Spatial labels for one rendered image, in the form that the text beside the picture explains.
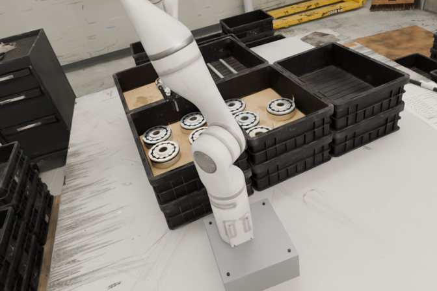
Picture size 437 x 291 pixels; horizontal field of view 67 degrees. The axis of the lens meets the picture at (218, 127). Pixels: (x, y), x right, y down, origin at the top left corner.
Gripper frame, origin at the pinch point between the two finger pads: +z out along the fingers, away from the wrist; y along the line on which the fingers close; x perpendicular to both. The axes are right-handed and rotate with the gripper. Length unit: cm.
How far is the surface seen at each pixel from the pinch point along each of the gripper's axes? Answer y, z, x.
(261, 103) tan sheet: 30.3, 17.5, 10.3
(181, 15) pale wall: 76, 72, 329
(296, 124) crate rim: 27.3, 7.9, -19.5
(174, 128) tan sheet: -4.2, 17.5, 14.6
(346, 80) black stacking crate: 66, 18, 6
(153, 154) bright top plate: -14.9, 14.4, -0.4
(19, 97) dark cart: -83, 36, 137
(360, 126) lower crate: 52, 20, -19
